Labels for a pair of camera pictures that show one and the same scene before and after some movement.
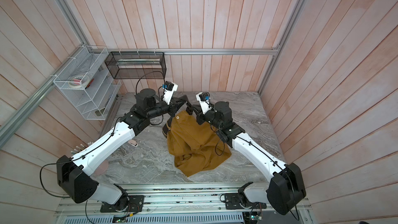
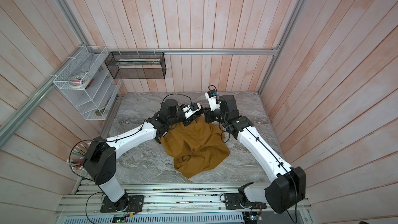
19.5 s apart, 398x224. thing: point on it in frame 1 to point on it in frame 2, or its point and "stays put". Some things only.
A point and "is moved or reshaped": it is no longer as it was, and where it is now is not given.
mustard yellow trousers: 195,147 stays put
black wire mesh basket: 137,65 stays put
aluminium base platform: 176,204 stays put
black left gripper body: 170,109 to 187,121
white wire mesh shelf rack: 83,79 stays put
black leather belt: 166,129 is moved or reshaped
